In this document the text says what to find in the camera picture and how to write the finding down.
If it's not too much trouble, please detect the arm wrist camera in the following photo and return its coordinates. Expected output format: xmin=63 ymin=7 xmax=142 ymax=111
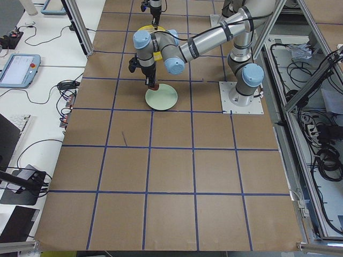
xmin=140 ymin=0 xmax=150 ymax=12

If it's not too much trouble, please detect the black power adapter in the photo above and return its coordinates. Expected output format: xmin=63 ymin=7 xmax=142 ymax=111
xmin=57 ymin=81 xmax=80 ymax=90

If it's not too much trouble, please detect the brown bun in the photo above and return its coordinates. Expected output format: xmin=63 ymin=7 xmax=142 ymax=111
xmin=148 ymin=84 xmax=159 ymax=90

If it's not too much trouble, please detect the yellow steamer layer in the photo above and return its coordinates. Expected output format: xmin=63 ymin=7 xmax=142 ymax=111
xmin=153 ymin=52 xmax=163 ymax=62
xmin=138 ymin=25 xmax=165 ymax=33

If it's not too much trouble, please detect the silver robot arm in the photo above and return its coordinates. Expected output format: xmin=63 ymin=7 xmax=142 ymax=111
xmin=129 ymin=1 xmax=276 ymax=107
xmin=149 ymin=0 xmax=162 ymax=29

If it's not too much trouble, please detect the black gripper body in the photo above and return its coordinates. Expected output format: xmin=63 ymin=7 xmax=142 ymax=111
xmin=150 ymin=6 xmax=162 ymax=24
xmin=140 ymin=59 xmax=156 ymax=80

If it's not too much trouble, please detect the black tripod base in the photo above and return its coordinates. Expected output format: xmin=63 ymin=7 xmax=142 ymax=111
xmin=1 ymin=165 xmax=49 ymax=206

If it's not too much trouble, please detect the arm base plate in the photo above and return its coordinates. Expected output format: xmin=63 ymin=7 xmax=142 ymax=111
xmin=210 ymin=14 xmax=225 ymax=27
xmin=219 ymin=81 xmax=264 ymax=115

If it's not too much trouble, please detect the light green plate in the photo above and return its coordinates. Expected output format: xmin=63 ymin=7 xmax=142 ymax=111
xmin=145 ymin=84 xmax=178 ymax=111

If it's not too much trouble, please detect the far teach pendant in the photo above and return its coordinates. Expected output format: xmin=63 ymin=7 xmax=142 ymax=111
xmin=41 ymin=0 xmax=66 ymax=16

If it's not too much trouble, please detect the aluminium frame post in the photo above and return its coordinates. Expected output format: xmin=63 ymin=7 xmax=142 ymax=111
xmin=61 ymin=0 xmax=94 ymax=57

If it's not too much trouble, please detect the white keyboard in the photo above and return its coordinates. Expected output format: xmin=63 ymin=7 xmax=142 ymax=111
xmin=9 ymin=114 xmax=34 ymax=137

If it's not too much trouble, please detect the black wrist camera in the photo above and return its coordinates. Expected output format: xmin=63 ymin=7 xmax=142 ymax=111
xmin=128 ymin=57 xmax=140 ymax=73

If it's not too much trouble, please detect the teach pendant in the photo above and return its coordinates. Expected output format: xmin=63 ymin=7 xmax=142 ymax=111
xmin=1 ymin=54 xmax=41 ymax=89
xmin=41 ymin=0 xmax=66 ymax=16

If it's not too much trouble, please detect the near teach pendant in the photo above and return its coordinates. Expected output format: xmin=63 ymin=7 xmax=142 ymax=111
xmin=1 ymin=54 xmax=41 ymax=89

